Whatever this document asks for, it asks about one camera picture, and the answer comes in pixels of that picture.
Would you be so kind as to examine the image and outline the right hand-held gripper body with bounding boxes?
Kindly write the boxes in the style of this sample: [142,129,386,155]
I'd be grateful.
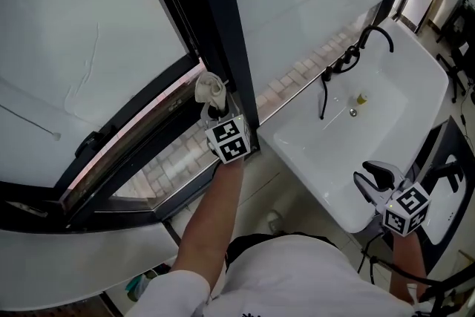
[373,176,432,237]

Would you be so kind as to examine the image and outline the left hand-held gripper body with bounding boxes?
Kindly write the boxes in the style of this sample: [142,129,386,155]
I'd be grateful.
[205,114,257,165]

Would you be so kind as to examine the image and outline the beige cleaning cloth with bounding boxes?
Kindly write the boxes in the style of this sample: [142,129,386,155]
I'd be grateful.
[194,72,228,112]

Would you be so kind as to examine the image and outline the person's right forearm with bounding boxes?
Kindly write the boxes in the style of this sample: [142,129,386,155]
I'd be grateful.
[388,232,428,304]

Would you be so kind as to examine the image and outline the person's left forearm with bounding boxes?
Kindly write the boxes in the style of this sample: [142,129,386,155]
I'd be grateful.
[170,159,246,275]

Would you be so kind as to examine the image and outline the frosted glass window sash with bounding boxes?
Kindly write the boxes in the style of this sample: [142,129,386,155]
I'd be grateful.
[0,0,205,212]

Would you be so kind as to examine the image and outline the white sink basin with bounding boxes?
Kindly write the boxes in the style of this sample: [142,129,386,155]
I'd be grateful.
[258,16,450,235]

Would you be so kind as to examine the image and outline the black sink cabinet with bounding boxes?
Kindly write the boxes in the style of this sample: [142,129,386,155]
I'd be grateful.
[407,114,475,279]

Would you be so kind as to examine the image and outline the person's white shoe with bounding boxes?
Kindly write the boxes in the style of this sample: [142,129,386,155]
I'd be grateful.
[266,209,285,233]

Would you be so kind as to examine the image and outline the person's black shorts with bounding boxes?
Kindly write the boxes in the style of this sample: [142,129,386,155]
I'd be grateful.
[225,232,337,272]

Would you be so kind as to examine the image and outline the person's white shirt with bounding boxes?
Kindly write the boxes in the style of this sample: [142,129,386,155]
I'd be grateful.
[125,232,416,317]

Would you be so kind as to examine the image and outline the black faucet knob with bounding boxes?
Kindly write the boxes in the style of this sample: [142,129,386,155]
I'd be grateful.
[341,45,360,66]

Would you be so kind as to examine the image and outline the black office chair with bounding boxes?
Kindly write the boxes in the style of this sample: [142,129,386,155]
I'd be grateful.
[436,0,475,105]

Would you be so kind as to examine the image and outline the green cleaning bottles pile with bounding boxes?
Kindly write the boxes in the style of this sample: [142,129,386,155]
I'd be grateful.
[125,269,151,304]

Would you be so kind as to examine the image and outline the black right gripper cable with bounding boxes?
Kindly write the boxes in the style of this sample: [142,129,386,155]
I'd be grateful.
[358,233,475,309]

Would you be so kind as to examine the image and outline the black hand shower hose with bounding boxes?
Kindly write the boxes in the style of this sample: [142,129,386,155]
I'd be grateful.
[318,59,344,120]

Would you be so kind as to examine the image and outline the black window handle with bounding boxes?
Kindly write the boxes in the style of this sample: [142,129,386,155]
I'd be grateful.
[75,129,103,157]

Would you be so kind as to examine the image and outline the thin pull cord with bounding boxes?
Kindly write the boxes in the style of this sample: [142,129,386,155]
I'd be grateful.
[0,103,62,141]

